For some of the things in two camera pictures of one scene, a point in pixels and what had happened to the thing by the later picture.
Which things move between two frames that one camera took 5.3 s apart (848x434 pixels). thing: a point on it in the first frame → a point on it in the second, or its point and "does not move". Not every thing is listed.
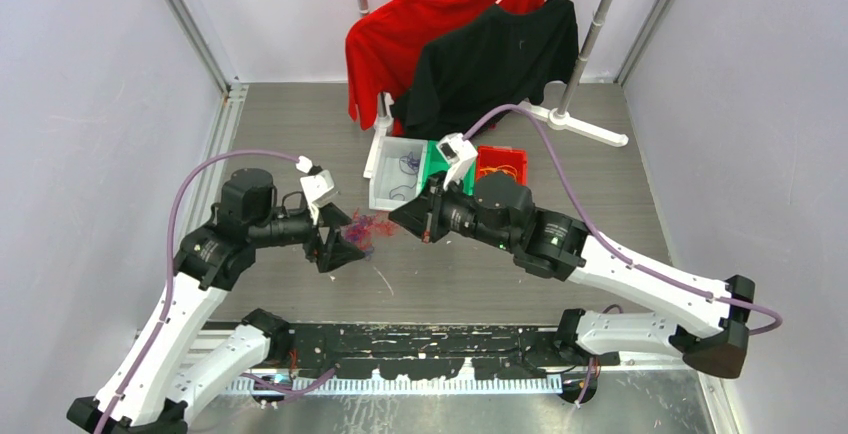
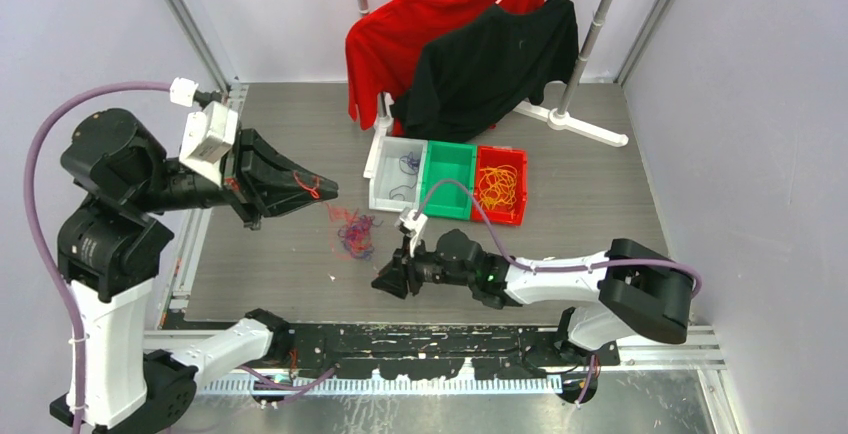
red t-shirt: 385,46 does not move
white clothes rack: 557,117 does not move
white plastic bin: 397,171 does not move
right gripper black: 413,215 → 394,278
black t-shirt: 469,74 does not move
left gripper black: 335,250 → 257,179
